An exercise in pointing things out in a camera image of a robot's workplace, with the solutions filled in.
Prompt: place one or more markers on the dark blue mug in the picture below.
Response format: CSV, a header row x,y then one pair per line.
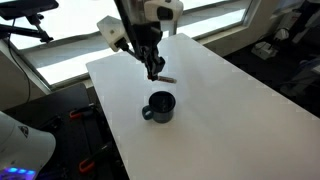
x,y
162,108

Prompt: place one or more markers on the black side table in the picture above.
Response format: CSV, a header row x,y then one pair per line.
x,y
66,140

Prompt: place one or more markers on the grey chair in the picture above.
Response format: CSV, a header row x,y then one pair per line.
x,y
301,78

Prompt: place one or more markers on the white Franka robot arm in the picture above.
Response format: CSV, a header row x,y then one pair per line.
x,y
163,8

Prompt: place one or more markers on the black camera on stand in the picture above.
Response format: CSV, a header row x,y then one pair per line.
x,y
26,7

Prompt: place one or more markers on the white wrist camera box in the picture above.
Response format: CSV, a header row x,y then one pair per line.
x,y
111,31

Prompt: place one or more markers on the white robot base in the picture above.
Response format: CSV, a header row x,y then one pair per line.
x,y
23,146

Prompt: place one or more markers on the white device on floor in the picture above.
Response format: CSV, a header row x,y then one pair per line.
x,y
264,50

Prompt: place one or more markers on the red marker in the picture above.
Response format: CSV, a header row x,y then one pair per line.
x,y
166,79

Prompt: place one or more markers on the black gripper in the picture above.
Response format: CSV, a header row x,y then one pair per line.
x,y
148,36

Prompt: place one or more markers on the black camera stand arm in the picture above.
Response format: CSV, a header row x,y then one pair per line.
x,y
26,30

